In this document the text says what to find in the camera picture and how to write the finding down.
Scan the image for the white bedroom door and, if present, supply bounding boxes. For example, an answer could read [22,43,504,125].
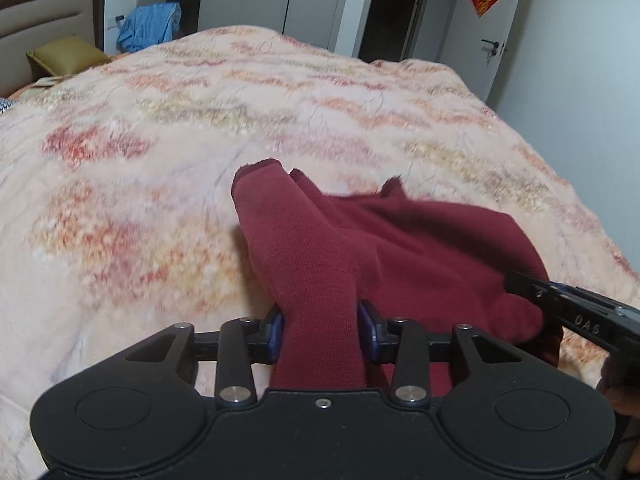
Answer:
[437,0,521,107]

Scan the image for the pink floral bed blanket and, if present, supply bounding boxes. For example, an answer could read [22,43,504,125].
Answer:
[1,26,639,479]

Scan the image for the person's right hand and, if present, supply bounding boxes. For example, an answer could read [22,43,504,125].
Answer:
[597,354,639,419]

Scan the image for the beige padded headboard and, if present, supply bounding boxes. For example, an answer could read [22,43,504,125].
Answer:
[1,0,104,98]

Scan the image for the striped pillow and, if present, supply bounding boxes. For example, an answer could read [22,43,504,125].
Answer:
[0,98,15,114]

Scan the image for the black door handle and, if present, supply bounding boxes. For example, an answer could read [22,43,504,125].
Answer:
[482,39,506,64]

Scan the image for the olive yellow pillow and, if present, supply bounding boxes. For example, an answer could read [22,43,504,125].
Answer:
[26,35,111,77]

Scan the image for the blue clothes pile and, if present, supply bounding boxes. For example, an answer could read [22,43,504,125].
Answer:
[117,2,181,53]

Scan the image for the dark red garment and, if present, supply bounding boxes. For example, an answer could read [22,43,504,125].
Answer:
[231,159,563,390]

